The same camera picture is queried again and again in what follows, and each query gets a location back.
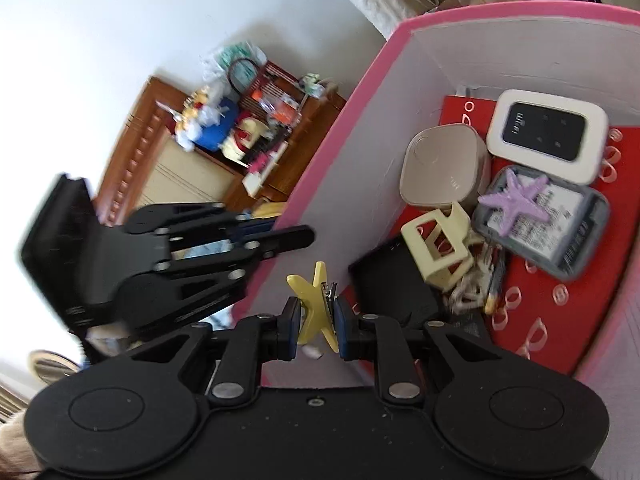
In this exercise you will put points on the grey open-backed router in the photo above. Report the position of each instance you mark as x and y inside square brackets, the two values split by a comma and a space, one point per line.
[565, 240]

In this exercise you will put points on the blue round tin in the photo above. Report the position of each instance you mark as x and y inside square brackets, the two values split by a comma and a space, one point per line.
[215, 132]

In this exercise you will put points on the small green white box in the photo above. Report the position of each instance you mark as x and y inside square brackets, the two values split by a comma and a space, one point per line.
[312, 85]

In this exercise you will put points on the white pocket router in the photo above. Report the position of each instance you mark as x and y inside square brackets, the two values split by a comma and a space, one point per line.
[545, 132]

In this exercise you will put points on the dark red woven basket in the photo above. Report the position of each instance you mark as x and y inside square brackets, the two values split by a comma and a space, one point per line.
[270, 85]

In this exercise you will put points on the pink cardboard box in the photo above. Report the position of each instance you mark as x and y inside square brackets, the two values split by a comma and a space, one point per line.
[360, 160]

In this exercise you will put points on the black charger dock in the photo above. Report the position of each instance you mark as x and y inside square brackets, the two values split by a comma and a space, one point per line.
[390, 280]

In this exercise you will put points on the green white plastic packet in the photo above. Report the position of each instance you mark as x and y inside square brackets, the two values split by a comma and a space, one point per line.
[240, 55]

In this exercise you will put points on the beige square compact case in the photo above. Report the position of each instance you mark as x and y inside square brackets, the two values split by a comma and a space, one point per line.
[440, 165]

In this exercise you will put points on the bunch of keys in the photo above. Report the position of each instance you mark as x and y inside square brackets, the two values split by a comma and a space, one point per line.
[470, 285]

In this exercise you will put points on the wooden cabinet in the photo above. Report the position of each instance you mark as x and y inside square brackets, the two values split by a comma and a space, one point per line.
[150, 160]

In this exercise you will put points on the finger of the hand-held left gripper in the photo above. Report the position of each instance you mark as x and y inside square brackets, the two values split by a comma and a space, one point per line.
[200, 212]
[285, 241]

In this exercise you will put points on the cream red toy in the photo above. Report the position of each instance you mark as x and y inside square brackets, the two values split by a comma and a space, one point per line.
[245, 140]

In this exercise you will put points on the purple starfish hair clip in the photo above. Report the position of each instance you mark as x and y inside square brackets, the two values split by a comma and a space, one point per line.
[515, 200]

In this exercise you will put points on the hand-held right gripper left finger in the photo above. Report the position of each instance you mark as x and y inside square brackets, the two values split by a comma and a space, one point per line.
[295, 327]

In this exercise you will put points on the yellow starfish hair clip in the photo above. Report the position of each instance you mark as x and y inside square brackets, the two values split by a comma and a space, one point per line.
[312, 310]

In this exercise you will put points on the red glasses-print cloth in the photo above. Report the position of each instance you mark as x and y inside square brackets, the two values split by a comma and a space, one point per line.
[582, 317]

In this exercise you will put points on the orange drink bottle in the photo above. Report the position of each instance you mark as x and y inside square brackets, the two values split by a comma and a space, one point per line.
[285, 108]

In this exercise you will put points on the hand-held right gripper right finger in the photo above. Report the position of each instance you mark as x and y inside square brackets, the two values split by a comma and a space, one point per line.
[342, 332]

